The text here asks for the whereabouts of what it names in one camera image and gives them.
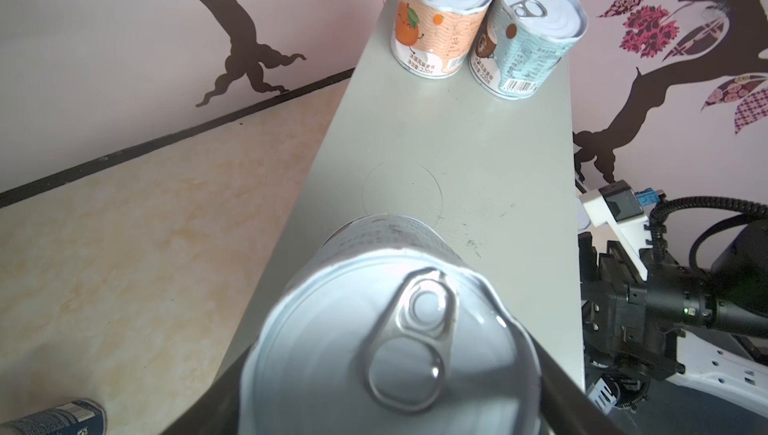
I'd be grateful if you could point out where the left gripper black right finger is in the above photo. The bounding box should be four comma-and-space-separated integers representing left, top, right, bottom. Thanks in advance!
527, 336, 624, 435

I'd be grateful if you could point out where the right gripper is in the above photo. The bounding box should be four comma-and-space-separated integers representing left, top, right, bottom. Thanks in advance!
578, 233, 714, 380

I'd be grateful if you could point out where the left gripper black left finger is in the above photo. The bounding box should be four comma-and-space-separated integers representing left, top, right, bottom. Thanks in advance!
162, 347, 255, 435

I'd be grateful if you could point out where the small light blue can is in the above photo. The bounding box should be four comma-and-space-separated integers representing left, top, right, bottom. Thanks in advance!
238, 214, 541, 434

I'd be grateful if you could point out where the grey teal can front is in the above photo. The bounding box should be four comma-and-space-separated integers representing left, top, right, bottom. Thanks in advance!
469, 0, 588, 100

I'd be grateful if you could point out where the orange labelled can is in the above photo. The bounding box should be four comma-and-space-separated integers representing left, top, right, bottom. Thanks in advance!
391, 0, 492, 79

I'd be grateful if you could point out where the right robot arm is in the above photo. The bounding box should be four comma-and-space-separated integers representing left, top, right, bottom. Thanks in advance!
579, 215, 767, 416

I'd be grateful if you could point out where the tall blue labelled can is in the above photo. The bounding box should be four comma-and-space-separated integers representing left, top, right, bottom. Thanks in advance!
1, 399, 108, 435

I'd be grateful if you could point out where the grey metal cabinet box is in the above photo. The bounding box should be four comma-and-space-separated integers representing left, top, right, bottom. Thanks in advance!
222, 0, 584, 383

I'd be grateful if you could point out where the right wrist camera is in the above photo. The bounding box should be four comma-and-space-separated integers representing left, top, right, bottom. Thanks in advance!
578, 180, 651, 281

